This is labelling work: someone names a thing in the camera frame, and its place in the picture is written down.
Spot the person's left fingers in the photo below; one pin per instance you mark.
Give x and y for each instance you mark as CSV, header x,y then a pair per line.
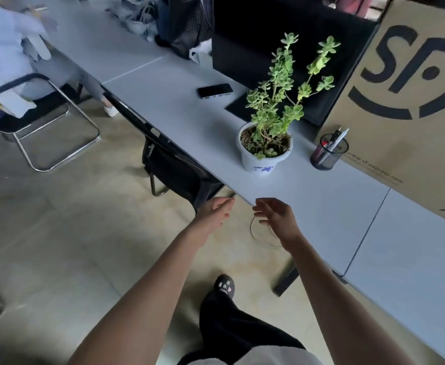
x,y
224,205

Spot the black woven bag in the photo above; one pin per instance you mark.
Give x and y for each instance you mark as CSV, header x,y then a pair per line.
x,y
186,22

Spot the colourful magazine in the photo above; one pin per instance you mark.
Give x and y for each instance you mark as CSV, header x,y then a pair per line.
x,y
2,100

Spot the black office chair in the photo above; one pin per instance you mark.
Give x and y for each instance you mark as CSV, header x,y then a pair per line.
x,y
173,163

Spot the person's left hand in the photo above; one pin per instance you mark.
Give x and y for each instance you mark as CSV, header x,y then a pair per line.
x,y
211,215

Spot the person's right hand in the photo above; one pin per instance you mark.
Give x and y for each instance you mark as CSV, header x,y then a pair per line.
x,y
281,223

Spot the person's right forearm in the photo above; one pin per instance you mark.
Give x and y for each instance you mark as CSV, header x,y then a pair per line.
x,y
340,300

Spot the black mesh pen holder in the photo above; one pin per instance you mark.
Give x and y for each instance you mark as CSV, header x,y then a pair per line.
x,y
324,156

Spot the black monitor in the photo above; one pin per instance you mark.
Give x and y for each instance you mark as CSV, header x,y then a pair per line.
x,y
283,30

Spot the person's left forearm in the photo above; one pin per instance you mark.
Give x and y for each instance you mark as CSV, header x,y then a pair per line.
x,y
146,296

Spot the large brown cardboard box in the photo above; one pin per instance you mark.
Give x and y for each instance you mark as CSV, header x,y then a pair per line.
x,y
408,91

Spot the black slipper with face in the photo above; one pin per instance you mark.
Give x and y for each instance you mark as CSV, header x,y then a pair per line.
x,y
225,285

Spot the green succulent plant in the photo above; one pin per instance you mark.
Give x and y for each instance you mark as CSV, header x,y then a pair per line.
x,y
279,94

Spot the chrome frame chair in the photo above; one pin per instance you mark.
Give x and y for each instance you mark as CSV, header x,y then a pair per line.
x,y
51,121

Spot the person's black trousers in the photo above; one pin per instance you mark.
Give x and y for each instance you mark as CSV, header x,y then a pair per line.
x,y
237,330

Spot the white ceramic flower pot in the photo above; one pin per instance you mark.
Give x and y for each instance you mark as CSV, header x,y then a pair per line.
x,y
262,162

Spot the black table leg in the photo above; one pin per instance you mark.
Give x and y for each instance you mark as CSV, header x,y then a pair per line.
x,y
286,278

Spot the person's right thumb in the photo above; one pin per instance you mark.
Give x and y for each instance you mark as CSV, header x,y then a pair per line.
x,y
268,202

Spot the silver pen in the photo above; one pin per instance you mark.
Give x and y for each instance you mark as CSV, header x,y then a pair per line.
x,y
340,138

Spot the black smartphone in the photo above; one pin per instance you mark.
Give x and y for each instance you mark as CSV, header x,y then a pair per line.
x,y
214,90

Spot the person's white shirt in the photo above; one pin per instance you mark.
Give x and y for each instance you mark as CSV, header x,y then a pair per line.
x,y
268,356

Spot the black pen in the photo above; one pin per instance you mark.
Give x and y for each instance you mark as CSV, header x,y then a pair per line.
x,y
335,136

